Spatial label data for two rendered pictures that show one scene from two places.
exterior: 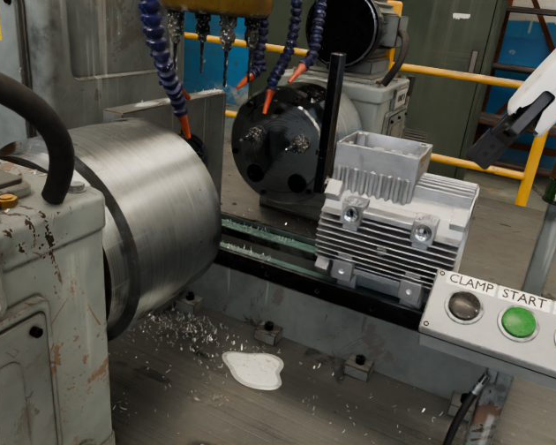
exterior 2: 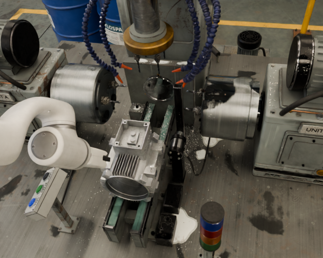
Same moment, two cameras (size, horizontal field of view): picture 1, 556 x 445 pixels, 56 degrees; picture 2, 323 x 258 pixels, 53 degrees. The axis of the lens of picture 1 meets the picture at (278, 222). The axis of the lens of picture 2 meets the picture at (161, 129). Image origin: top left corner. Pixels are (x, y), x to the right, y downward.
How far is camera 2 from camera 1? 133 cm
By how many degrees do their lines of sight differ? 69
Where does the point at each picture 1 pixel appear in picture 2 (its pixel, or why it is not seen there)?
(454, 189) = (119, 166)
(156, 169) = (73, 90)
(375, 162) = (118, 135)
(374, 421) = (98, 199)
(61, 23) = (127, 22)
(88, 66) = not seen: hidden behind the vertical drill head
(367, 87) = (267, 108)
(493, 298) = (46, 181)
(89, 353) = not seen: hidden behind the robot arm
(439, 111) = not seen: outside the picture
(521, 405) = (119, 251)
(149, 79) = (177, 45)
